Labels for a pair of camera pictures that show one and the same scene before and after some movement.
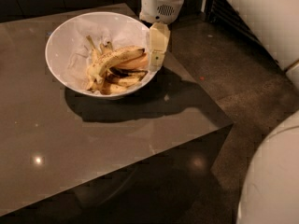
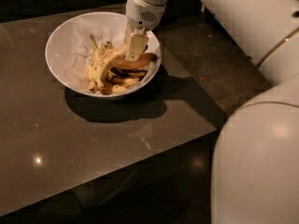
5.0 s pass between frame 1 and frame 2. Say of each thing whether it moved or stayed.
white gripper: moved
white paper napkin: stayed
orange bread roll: stayed
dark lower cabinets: stayed
